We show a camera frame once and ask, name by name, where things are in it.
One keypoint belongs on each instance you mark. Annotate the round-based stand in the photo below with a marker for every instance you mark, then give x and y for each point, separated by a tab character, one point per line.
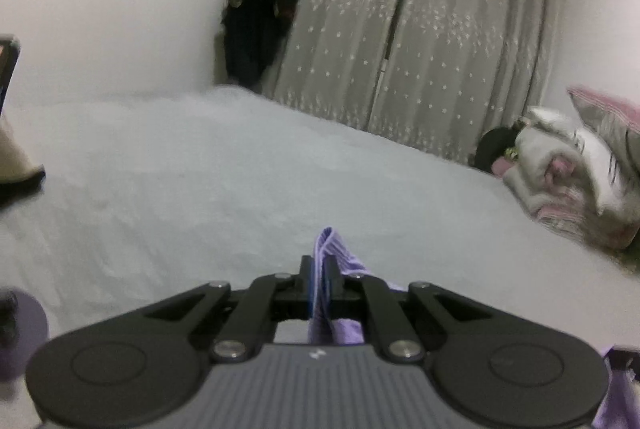
30	334

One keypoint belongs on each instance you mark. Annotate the small pink cloth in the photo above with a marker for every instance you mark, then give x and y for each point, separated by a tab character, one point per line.
500	166

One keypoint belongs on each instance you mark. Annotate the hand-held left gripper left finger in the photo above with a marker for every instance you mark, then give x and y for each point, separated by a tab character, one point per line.
307	294

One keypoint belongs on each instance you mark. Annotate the pink and grey pillow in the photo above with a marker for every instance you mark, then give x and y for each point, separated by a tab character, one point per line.
615	119

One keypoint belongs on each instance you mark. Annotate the folded floral quilt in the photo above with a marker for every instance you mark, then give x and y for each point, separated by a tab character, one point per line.
545	174

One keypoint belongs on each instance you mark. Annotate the grey star-patterned curtain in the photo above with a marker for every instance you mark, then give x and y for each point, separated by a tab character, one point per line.
465	59
340	34

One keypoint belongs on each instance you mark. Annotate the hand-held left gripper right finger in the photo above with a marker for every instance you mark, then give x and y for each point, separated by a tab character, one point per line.
334	294

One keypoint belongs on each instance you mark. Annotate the black hanging jacket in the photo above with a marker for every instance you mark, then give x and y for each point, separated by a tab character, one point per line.
255	24

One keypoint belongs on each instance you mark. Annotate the grey bed cover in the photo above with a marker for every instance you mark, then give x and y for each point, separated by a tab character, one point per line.
200	189

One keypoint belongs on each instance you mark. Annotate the black bag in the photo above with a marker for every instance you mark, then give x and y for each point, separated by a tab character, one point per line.
492	144

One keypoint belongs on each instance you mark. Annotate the purple pants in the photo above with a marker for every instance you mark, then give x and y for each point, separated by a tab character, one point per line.
330	249

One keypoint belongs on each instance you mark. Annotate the beige cloth with black edge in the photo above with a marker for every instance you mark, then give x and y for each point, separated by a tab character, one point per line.
15	154

